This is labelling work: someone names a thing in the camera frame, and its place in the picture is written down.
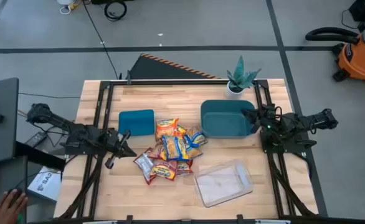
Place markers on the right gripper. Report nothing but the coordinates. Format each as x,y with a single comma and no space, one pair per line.
259,118

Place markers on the person's hand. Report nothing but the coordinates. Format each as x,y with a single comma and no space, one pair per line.
5,211

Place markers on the blue noodle pack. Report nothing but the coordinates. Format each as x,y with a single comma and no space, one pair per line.
174,147
197,137
195,153

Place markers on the red and silver noodle pack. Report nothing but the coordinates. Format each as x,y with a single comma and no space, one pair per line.
145,165

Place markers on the black desk crossbar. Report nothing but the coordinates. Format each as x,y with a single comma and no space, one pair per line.
39,155

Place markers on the green succulent plant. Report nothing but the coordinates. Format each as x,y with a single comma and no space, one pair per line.
240,77

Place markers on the clear plastic container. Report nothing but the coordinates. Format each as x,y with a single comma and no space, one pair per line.
223,183

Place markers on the orange shop vacuum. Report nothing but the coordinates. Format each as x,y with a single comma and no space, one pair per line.
360,59

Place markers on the white plant pot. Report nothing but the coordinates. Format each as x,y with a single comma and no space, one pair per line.
232,94

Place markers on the teal plastic bin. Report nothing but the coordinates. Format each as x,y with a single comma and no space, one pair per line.
223,121

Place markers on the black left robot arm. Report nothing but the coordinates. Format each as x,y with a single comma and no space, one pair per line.
76,133

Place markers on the white and yellow floor item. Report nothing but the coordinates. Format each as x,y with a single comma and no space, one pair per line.
64,2

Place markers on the black power adapter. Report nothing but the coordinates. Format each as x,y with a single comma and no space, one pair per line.
36,139

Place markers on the small orange noodle pack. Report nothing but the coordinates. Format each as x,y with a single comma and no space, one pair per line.
181,130

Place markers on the red and yellow noodle pack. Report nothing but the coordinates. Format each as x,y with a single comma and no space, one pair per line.
164,170

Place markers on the black metal table frame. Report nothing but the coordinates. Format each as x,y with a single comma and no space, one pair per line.
170,82

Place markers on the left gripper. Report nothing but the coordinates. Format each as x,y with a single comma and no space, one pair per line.
118,144

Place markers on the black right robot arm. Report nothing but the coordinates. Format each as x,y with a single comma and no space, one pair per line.
294,124

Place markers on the white cardboard box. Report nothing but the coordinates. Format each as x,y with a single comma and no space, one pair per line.
45,185

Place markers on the black mat with orange stripes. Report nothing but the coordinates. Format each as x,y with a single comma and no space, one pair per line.
157,70

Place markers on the black computer mouse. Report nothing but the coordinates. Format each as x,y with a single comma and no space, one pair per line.
14,189

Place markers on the teal plastic lid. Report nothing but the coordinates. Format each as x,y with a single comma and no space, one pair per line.
135,123

